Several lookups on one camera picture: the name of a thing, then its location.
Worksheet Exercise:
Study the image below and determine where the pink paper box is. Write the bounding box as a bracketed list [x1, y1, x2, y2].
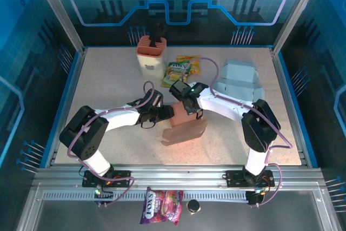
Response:
[161, 102, 209, 147]

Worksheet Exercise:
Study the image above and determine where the light blue paper box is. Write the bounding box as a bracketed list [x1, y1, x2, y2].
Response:
[210, 58, 267, 106]

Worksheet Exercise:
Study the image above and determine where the green candy bag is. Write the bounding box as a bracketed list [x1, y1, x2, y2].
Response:
[161, 62, 190, 88]

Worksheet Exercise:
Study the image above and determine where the yellow candy bag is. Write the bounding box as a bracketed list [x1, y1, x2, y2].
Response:
[176, 55, 202, 76]

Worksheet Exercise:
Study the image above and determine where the cream knife block pink top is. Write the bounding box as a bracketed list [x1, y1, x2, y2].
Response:
[136, 35, 168, 82]

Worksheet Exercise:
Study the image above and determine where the purple berries candy bag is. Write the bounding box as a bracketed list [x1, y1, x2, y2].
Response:
[139, 187, 184, 226]

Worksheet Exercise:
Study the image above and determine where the black electronics module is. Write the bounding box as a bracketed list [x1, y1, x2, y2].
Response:
[245, 189, 267, 207]
[94, 186, 114, 207]

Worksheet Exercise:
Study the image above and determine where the black round cap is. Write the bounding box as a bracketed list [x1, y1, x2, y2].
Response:
[187, 199, 201, 215]

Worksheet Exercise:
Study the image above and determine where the grey metal shelf panel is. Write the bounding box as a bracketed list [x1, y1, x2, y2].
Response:
[18, 184, 341, 231]

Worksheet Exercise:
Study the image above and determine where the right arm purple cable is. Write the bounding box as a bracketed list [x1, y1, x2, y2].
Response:
[181, 57, 293, 207]

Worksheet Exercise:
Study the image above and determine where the aluminium front rail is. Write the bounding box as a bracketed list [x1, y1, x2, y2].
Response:
[32, 164, 325, 188]

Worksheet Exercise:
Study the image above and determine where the black knife handle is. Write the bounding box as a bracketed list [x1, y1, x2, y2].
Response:
[150, 22, 166, 48]

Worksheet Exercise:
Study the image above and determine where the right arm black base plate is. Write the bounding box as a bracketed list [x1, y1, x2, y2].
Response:
[225, 169, 276, 188]

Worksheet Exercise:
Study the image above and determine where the aluminium side rail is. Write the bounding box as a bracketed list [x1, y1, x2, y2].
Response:
[269, 48, 309, 167]
[45, 48, 88, 167]

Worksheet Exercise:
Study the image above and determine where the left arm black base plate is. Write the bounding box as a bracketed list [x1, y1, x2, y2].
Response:
[82, 169, 132, 188]

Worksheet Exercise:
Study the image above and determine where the slotted grey cable duct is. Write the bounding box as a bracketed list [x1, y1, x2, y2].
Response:
[43, 190, 251, 202]

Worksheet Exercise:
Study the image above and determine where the aluminium frame post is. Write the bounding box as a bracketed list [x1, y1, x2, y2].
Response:
[272, 0, 325, 55]
[31, 0, 85, 55]

